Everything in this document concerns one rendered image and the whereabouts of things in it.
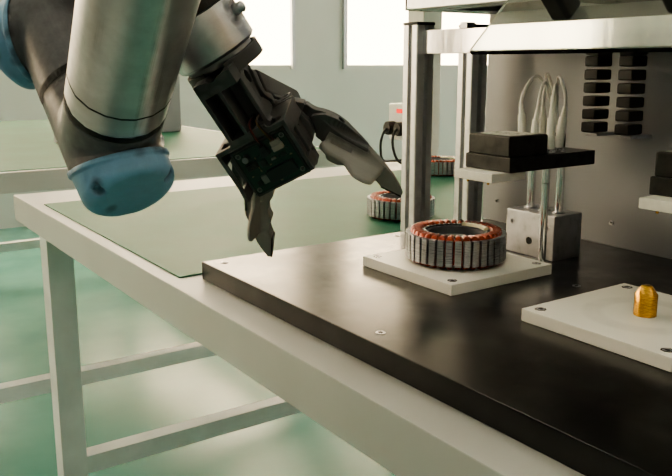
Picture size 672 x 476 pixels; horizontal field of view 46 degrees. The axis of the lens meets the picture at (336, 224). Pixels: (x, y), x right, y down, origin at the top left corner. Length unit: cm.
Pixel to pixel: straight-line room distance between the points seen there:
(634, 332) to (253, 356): 34
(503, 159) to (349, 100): 541
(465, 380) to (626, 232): 50
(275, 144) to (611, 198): 52
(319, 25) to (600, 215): 516
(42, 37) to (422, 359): 39
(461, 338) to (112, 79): 35
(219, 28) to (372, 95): 576
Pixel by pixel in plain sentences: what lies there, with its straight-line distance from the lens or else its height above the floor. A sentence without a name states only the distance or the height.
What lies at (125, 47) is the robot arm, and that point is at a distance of 52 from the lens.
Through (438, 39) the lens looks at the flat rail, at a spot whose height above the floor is 103.
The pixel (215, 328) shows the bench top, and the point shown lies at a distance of 84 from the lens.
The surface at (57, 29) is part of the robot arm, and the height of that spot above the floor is 102.
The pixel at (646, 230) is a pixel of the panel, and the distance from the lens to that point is 104.
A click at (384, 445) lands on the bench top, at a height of 72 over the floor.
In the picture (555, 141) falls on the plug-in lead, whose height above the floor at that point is 91.
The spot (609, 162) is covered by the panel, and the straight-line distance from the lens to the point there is 106.
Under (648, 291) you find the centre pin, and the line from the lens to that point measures 73.
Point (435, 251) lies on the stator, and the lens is 84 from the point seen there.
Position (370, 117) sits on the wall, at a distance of 641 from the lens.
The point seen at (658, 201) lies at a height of 88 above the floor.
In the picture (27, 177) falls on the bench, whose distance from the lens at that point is 203.
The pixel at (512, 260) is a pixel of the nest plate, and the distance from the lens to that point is 91.
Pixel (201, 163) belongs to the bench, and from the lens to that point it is 218.
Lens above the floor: 100
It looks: 11 degrees down
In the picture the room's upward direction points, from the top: straight up
